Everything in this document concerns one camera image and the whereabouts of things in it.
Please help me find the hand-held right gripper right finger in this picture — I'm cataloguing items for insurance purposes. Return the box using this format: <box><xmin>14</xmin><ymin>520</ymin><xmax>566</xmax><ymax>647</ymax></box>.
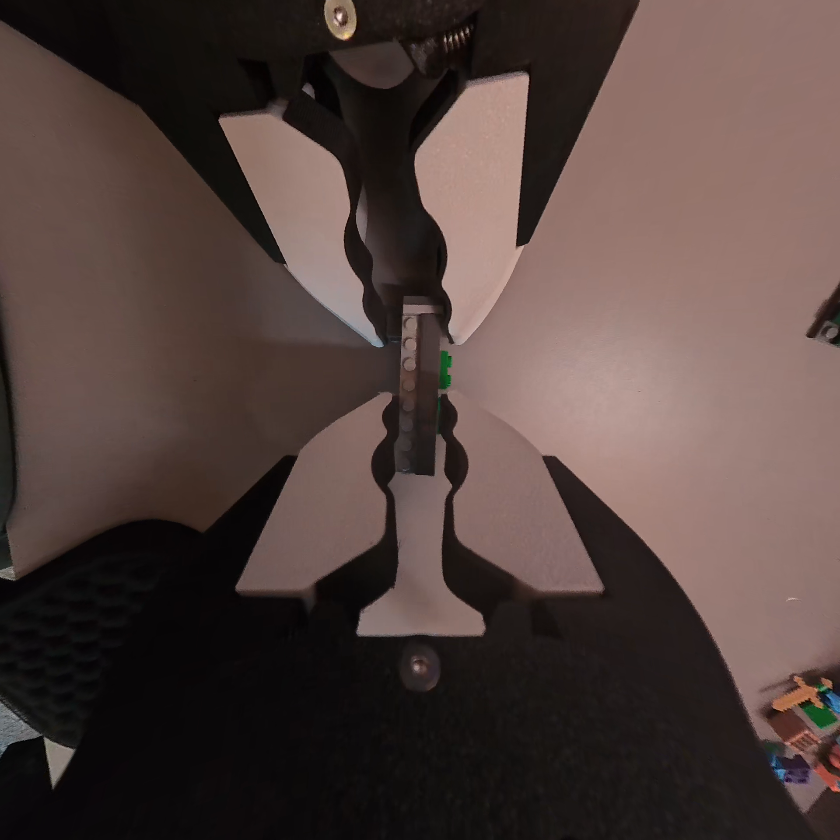
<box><xmin>440</xmin><ymin>390</ymin><xmax>605</xmax><ymax>599</ymax></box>

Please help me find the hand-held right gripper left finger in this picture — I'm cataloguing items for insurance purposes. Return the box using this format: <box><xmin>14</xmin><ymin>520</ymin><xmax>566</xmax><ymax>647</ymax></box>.
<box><xmin>237</xmin><ymin>392</ymin><xmax>400</xmax><ymax>601</ymax></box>

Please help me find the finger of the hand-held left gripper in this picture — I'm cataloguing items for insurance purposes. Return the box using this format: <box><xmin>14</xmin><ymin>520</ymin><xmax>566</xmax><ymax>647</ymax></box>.
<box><xmin>218</xmin><ymin>103</ymin><xmax>396</xmax><ymax>350</ymax></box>
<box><xmin>413</xmin><ymin>66</ymin><xmax>534</xmax><ymax>346</ymax></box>

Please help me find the long light grey plate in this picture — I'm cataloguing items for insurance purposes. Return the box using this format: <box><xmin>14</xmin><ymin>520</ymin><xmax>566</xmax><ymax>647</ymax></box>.
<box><xmin>390</xmin><ymin>298</ymin><xmax>446</xmax><ymax>475</ymax></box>

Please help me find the black quilted wrist rest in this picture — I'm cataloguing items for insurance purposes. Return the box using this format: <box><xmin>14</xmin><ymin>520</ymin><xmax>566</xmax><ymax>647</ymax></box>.
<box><xmin>0</xmin><ymin>519</ymin><xmax>217</xmax><ymax>795</ymax></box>

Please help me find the pile of colourful brick figures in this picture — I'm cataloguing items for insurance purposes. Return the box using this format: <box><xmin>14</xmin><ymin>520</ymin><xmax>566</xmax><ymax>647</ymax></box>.
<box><xmin>762</xmin><ymin>672</ymin><xmax>840</xmax><ymax>791</ymax></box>

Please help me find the grey green brick tower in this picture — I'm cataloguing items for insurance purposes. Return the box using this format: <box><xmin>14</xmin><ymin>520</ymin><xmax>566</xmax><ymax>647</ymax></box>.
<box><xmin>806</xmin><ymin>280</ymin><xmax>840</xmax><ymax>346</ymax></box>

